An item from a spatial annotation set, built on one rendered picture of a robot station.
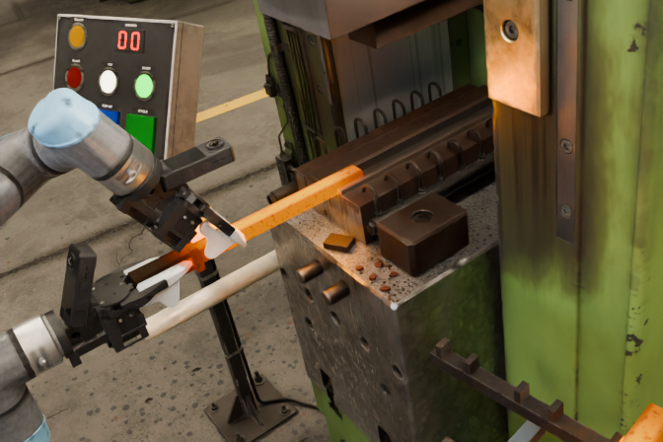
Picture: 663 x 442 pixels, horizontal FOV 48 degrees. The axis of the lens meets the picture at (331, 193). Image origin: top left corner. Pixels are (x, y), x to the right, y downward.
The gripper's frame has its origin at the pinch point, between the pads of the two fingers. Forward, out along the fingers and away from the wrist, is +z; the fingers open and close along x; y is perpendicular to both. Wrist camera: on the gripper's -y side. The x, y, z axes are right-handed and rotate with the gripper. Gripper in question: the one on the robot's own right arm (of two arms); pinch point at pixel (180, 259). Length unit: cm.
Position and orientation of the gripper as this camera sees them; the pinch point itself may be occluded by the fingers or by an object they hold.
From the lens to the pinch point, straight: 114.3
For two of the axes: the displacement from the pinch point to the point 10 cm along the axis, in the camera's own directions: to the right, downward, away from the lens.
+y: 1.5, 8.3, 5.3
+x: 5.6, 3.7, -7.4
